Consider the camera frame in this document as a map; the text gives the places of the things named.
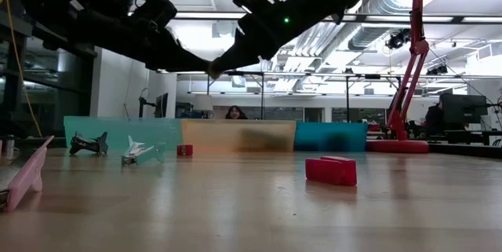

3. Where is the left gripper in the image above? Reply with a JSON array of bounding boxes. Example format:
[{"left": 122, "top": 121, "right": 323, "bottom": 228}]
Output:
[{"left": 78, "top": 6, "right": 215, "bottom": 74}]

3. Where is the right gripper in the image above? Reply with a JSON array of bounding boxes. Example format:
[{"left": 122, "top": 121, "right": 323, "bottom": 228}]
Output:
[{"left": 213, "top": 0, "right": 346, "bottom": 71}]

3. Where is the teal staple remover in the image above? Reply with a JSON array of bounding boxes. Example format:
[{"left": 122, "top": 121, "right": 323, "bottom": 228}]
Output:
[{"left": 121, "top": 135, "right": 166, "bottom": 166}]

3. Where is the pink staple remover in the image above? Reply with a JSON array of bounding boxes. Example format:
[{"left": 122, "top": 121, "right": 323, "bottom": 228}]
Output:
[{"left": 0, "top": 135, "right": 55, "bottom": 213}]

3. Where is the white lampshade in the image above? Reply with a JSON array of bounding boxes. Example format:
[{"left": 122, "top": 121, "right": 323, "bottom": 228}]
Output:
[{"left": 193, "top": 94, "right": 215, "bottom": 112}]

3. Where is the black computer monitor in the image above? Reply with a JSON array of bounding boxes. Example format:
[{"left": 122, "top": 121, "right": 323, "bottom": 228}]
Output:
[
  {"left": 441, "top": 93, "right": 489, "bottom": 124},
  {"left": 155, "top": 92, "right": 169, "bottom": 119}
]

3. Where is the person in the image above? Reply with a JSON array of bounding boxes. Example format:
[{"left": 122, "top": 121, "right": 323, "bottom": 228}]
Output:
[
  {"left": 224, "top": 104, "right": 249, "bottom": 120},
  {"left": 425, "top": 93, "right": 446, "bottom": 138}
]

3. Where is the teal plastic bin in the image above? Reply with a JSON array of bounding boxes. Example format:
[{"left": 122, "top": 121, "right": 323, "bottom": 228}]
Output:
[{"left": 64, "top": 116, "right": 184, "bottom": 153}]

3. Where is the blue plastic bin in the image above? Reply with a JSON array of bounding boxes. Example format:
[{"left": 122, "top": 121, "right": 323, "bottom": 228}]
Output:
[{"left": 293, "top": 122, "right": 369, "bottom": 153}]

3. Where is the red desk lamp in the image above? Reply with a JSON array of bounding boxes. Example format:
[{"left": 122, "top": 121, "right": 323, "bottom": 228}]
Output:
[{"left": 366, "top": 0, "right": 431, "bottom": 155}]

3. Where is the white mug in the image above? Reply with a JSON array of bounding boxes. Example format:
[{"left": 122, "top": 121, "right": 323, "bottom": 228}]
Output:
[{"left": 4, "top": 136, "right": 20, "bottom": 161}]

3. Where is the black desk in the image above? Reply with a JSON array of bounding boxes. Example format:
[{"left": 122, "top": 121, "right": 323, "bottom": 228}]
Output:
[{"left": 446, "top": 128, "right": 502, "bottom": 145}]

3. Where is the black metal gantry frame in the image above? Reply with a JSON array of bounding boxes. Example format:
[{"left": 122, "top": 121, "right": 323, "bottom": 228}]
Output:
[{"left": 155, "top": 69, "right": 405, "bottom": 123}]

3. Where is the black ceiling camera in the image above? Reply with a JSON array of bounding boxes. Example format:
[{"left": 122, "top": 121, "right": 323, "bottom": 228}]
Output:
[{"left": 386, "top": 27, "right": 411, "bottom": 51}]

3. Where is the thin yellow cord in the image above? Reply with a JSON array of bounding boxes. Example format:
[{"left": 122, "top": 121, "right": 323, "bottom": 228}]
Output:
[{"left": 0, "top": 0, "right": 43, "bottom": 138}]

